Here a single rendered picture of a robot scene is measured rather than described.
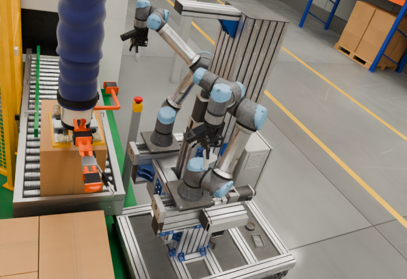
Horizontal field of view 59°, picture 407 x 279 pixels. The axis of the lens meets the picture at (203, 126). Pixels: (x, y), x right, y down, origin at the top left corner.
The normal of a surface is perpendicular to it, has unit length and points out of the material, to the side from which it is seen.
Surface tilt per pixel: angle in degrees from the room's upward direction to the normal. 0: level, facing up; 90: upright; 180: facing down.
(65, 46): 101
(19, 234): 0
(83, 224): 0
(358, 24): 90
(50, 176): 90
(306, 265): 0
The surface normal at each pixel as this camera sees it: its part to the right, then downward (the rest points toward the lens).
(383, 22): -0.88, 0.05
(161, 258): 0.23, -0.82
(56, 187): 0.33, 0.58
